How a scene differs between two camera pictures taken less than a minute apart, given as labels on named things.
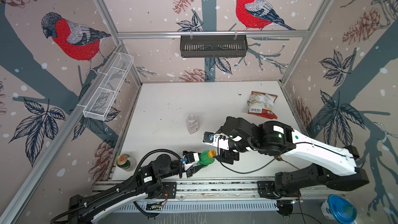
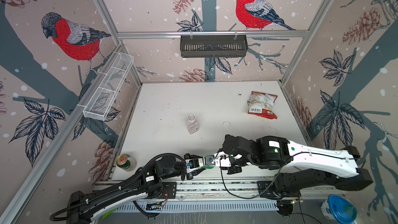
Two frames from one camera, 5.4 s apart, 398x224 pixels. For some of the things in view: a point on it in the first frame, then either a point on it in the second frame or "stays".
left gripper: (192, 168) stays
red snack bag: (261, 104) stays
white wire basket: (98, 107) stays
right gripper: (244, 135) to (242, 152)
